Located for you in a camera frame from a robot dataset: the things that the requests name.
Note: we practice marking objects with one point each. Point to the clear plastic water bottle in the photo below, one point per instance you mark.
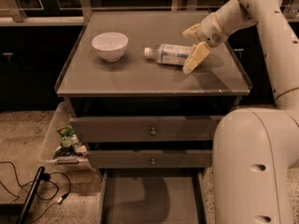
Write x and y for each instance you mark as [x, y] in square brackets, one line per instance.
[169, 54]

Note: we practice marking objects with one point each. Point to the grey middle drawer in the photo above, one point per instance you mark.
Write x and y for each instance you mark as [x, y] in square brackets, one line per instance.
[114, 159]

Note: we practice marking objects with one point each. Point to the black bar stand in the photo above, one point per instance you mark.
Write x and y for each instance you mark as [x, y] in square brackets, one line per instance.
[31, 195]

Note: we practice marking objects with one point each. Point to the grey bottom drawer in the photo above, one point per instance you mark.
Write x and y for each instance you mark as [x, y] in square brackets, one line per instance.
[153, 196]

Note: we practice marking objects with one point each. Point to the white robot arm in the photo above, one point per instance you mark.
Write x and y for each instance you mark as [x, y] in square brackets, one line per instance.
[254, 148]

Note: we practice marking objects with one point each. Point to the grey drawer cabinet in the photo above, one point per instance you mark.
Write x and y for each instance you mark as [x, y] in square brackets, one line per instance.
[136, 87]

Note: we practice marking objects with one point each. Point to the grey top drawer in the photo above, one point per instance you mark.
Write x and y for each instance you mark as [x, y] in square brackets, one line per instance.
[137, 129]

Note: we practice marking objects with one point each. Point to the metal window railing frame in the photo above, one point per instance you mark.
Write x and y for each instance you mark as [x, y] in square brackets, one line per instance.
[173, 12]

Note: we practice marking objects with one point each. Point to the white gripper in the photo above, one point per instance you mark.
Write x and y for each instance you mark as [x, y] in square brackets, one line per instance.
[209, 30]

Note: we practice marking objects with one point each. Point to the green snack packet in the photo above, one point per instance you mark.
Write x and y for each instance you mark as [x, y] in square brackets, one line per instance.
[66, 131]

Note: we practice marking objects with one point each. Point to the grey drawer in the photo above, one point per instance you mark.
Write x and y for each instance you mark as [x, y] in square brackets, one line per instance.
[114, 159]
[153, 196]
[137, 129]

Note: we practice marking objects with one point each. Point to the brass top drawer knob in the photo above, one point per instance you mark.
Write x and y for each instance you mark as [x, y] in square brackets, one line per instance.
[153, 131]

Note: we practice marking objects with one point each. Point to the white ceramic bowl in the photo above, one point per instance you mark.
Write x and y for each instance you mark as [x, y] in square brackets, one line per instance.
[110, 46]

